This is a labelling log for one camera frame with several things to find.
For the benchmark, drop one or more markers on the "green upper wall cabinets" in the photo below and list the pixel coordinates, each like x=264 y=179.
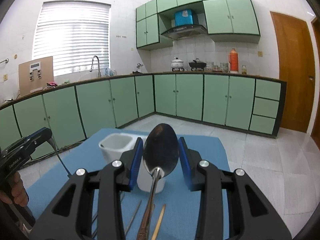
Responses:
x=225 y=21

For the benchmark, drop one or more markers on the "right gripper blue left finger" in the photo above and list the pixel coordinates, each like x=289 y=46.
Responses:
x=136 y=155

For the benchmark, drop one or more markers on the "orange thermos flask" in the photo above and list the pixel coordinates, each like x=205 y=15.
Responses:
x=233 y=61

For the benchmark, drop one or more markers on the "green lower kitchen cabinets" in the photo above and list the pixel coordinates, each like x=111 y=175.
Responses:
x=75 y=111

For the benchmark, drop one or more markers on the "window with white blinds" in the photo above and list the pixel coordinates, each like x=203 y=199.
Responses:
x=75 y=33

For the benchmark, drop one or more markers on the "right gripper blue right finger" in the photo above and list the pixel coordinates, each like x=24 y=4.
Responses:
x=184 y=160

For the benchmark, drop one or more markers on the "large steel spoon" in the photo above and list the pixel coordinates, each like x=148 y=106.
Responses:
x=160 y=157

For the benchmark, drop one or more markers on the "black wok on stove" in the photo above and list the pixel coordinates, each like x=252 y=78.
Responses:
x=197 y=65

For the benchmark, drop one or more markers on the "cardboard box with label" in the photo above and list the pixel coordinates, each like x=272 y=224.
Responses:
x=34 y=75

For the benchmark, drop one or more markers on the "wooden door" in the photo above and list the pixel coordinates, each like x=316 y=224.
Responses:
x=314 y=121
x=296 y=68

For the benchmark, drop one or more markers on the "white cooking pot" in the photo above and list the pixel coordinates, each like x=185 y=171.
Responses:
x=177 y=65

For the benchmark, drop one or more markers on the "wooden chopstick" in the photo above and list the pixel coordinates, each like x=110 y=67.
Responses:
x=147 y=228
x=158 y=224

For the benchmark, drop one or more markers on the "small cartoon handle spoon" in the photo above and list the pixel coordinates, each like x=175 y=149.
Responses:
x=53 y=144

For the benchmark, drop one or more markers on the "wooden door far right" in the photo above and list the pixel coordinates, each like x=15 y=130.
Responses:
x=314 y=121

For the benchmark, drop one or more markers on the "wooden door near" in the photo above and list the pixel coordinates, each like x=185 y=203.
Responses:
x=296 y=68

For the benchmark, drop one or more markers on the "blue box above hood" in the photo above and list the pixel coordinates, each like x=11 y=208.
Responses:
x=186 y=17

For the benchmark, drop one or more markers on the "white twin utensil holder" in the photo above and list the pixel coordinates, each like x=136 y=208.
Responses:
x=117 y=151

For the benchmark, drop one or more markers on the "person's left hand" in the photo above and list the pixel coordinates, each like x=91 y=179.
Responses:
x=17 y=190

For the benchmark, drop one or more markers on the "blue tablecloth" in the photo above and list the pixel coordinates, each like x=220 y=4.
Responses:
x=182 y=206

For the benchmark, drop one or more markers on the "black range hood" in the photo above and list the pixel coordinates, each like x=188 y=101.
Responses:
x=185 y=31

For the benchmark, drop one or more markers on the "pink cloth on counter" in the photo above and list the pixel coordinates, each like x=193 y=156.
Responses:
x=52 y=84

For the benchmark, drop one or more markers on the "grey metal chopstick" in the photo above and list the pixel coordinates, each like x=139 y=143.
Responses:
x=94 y=219
x=132 y=218

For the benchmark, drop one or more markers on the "small glass jar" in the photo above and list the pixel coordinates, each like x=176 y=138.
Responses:
x=244 y=70

